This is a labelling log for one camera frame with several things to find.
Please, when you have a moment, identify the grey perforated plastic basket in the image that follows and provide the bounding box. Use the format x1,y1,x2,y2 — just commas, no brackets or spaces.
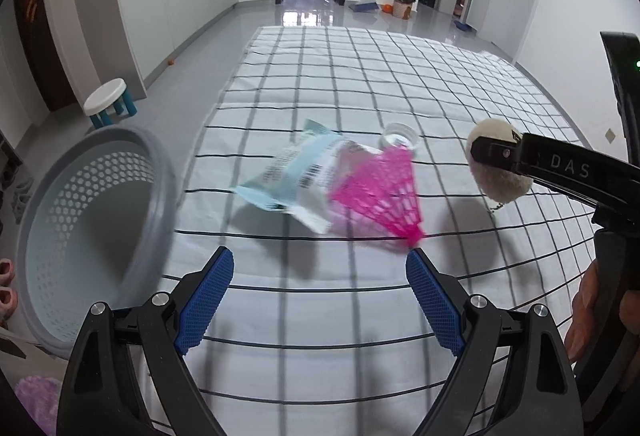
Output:
15,125,178,359

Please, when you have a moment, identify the white and teal stool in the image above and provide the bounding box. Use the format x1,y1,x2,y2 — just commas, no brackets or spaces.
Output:
83,78,138,129

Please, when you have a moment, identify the purple fuzzy cloth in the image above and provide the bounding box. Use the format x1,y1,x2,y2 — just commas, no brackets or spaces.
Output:
15,376,63,436

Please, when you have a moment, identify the white checked tablecloth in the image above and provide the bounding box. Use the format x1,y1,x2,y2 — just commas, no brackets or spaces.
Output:
135,25,608,436

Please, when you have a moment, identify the clear plastic cup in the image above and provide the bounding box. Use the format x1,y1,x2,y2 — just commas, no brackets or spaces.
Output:
378,122,419,162

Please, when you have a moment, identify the dark brown door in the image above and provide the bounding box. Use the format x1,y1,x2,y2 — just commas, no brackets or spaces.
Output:
12,0,76,112

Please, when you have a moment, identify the light blue wipes packet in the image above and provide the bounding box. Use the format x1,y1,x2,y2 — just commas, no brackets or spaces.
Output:
231,119,381,233

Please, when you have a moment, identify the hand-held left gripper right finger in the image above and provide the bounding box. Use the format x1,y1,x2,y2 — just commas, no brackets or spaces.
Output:
405,249,585,436

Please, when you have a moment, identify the person's right hand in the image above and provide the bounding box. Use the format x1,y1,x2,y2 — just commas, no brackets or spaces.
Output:
564,260,601,365

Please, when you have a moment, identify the grey sideboard cabinet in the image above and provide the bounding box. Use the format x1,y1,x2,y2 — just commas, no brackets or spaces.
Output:
72,0,238,100

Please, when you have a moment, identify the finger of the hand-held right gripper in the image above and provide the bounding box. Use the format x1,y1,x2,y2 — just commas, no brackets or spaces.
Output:
470,132,628,212

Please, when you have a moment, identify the cream plush ball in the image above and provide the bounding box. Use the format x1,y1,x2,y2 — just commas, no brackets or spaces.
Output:
466,117,533,203

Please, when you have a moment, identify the pink plastic shuttlecock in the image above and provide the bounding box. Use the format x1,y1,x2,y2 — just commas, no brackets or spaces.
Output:
330,147,426,247

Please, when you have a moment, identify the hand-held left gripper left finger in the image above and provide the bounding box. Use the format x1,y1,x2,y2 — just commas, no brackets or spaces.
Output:
57,246,236,436

